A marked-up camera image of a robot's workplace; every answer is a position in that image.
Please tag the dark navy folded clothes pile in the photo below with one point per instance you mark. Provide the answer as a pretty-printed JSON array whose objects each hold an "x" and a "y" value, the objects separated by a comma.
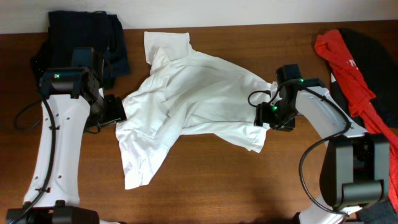
[{"x": 71, "y": 29}]

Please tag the white t-shirt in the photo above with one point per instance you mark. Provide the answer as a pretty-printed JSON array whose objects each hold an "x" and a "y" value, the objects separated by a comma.
[{"x": 187, "y": 93}]

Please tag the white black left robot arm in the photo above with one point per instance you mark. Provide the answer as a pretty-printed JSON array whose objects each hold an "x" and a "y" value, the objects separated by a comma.
[{"x": 73, "y": 103}]

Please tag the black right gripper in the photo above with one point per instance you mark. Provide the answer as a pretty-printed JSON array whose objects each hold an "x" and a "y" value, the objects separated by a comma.
[{"x": 263, "y": 114}]

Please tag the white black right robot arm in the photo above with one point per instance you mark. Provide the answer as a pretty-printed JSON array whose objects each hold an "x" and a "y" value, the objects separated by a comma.
[{"x": 355, "y": 171}]

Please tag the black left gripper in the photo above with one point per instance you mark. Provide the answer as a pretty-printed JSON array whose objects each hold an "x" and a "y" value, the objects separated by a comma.
[{"x": 117, "y": 113}]

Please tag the black garment under red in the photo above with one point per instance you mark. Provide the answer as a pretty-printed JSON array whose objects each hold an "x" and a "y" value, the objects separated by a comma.
[{"x": 380, "y": 73}]

